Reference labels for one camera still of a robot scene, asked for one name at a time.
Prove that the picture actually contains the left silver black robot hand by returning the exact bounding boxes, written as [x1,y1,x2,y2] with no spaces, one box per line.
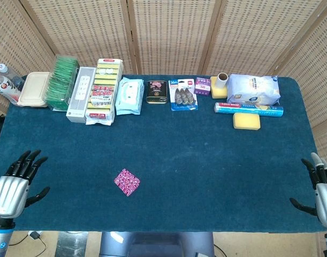
[0,149,51,219]

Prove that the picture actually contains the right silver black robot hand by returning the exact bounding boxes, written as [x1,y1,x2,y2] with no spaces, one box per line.
[289,152,327,228]

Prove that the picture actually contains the pink patterned square card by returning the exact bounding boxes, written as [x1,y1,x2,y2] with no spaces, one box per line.
[113,168,141,197]

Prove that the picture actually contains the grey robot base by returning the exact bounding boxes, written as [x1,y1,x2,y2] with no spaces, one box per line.
[99,231,215,257]

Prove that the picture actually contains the grey metal floor plate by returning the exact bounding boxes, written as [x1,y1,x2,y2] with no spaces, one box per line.
[55,231,89,257]

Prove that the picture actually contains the white-labelled drink bottle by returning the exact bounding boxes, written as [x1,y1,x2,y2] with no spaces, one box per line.
[0,71,21,105]

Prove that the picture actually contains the beige lidded food container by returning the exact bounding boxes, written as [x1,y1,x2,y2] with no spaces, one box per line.
[17,71,51,108]

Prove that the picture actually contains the yellow sponge with green base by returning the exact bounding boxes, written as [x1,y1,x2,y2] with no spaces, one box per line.
[232,112,261,131]

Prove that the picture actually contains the white power strip box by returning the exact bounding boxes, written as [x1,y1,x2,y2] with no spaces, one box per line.
[65,66,96,124]

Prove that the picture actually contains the clear white-capped water bottle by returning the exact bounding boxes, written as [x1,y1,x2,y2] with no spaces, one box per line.
[0,63,25,89]

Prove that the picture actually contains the clear box green tea bags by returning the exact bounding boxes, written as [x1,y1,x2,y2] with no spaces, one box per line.
[44,54,80,112]

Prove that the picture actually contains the blue food wrap roll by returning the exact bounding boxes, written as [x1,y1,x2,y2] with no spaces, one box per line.
[214,102,284,118]

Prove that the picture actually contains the white tissue pack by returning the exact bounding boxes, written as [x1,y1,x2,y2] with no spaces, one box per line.
[226,73,282,107]

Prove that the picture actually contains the yellow sponge multipack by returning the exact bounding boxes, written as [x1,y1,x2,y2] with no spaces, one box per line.
[85,58,124,126]

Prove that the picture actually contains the yellow sponge under paper roll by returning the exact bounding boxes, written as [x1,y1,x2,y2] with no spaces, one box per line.
[210,76,229,100]

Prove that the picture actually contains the blue felt table cover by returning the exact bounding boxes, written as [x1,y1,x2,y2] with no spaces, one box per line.
[0,74,327,233]

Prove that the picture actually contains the light blue wet wipes pack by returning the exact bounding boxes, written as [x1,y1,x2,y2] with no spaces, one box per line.
[115,77,145,116]

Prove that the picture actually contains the white paper roll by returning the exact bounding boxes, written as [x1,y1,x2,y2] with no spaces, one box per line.
[216,72,229,89]

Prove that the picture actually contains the small purple box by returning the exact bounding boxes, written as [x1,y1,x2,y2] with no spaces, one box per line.
[194,77,212,96]

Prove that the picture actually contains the blue blister pack with hooks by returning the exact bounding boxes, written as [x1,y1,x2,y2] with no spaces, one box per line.
[168,78,199,112]

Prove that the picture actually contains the black gold meat can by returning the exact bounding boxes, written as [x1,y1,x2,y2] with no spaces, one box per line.
[146,79,169,104]

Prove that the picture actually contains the wicker folding screen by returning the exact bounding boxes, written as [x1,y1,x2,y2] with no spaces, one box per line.
[0,0,327,167]

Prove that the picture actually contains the white power adapter with cable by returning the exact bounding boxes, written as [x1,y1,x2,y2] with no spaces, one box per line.
[28,230,48,251]

